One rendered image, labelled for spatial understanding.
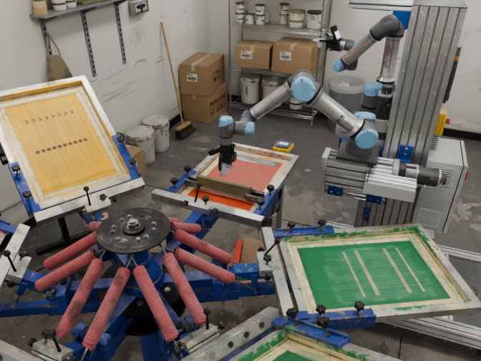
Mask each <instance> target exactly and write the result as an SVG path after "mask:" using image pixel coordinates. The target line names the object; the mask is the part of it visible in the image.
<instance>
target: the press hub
mask: <svg viewBox="0 0 481 361"><path fill-rule="evenodd" d="M169 233H170V220H169V218H168V217H167V216H166V215H165V214H164V213H162V212H161V211H158V210H155V209H153V208H129V209H125V210H122V211H119V212H116V213H114V214H112V215H111V216H109V217H107V218H106V219H105V220H104V221H103V222H102V223H101V224H100V225H99V227H98V229H97V232H96V238H97V242H98V244H99V245H100V246H101V247H102V248H103V249H105V250H106V251H109V252H112V253H115V254H127V257H126V264H125V266H123V265H122V263H121V261H117V262H116V263H114V264H113V265H111V267H110V268H109V269H108V270H106V272H105V273H104V274H103V275H102V277H101V279H107V278H114V277H115V275H116V273H117V271H118V269H119V268H121V267H124V268H125V267H126V266H127V263H128V261H129V260H130V254H134V256H133V257H134V259H135V261H136V263H137V265H138V266H144V267H145V268H146V270H147V272H148V274H149V276H150V278H151V280H152V283H153V284H154V286H155V288H156V290H158V291H159V292H160V293H161V295H162V296H163V297H164V298H165V300H166V301H167V302H168V304H169V305H170V306H171V307H172V309H173V310H174V312H175V313H176V315H177V316H179V318H180V317H181V316H182V314H183V312H184V311H185V309H186V306H185V303H184V301H183V300H182V299H179V298H180V294H179V292H178V290H177V288H176V286H175V284H163V282H164V279H165V275H164V274H169V273H168V271H167V269H166V268H165V265H163V267H162V266H161V265H160V264H159V263H158V262H156V260H155V257H156V256H157V255H158V254H159V253H157V252H149V251H148V250H150V249H152V248H154V247H156V246H157V245H159V244H161V243H162V242H163V241H164V240H165V239H166V238H167V236H168V234H169ZM135 268H136V266H135V264H134V262H133V260H131V262H130V264H129V266H128V268H127V269H129V270H130V272H131V275H130V277H129V279H128V280H127V283H126V285H125V287H124V289H123V290H122V293H121V295H120V296H122V295H123V294H124V293H126V294H129V295H132V296H136V298H135V300H134V301H133V302H132V303H131V305H130V306H129V307H128V308H127V309H126V310H125V311H124V313H123V314H122V317H124V318H130V319H135V320H134V321H133V323H132V324H131V325H130V326H129V327H128V328H127V330H126V331H125V334H126V335H130V336H139V339H140V346H141V350H142V356H143V360H144V361H169V359H168V357H166V356H165V355H164V353H163V352H162V350H161V349H160V341H159V335H158V332H159V328H158V326H157V325H156V324H155V322H154V321H153V319H152V317H151V316H153V314H152V311H151V309H150V307H149V305H148V303H147V301H146V299H145V297H144V295H143V293H142V291H141V289H140V287H139V285H138V283H137V281H136V279H135V277H134V275H133V273H132V272H133V269H135ZM107 291H108V289H100V290H97V293H98V297H99V301H100V303H102V301H103V299H104V297H105V295H106V293H107Z"/></svg>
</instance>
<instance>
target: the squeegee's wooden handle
mask: <svg viewBox="0 0 481 361"><path fill-rule="evenodd" d="M196 182H198V183H202V186H203V187H206V188H212V189H215V190H218V191H224V192H227V193H232V194H236V195H239V196H244V197H245V198H246V194H249V195H252V187H251V186H246V185H243V184H239V183H234V182H230V181H227V180H221V179H218V178H212V177H209V176H206V175H200V174H197V175H196Z"/></svg>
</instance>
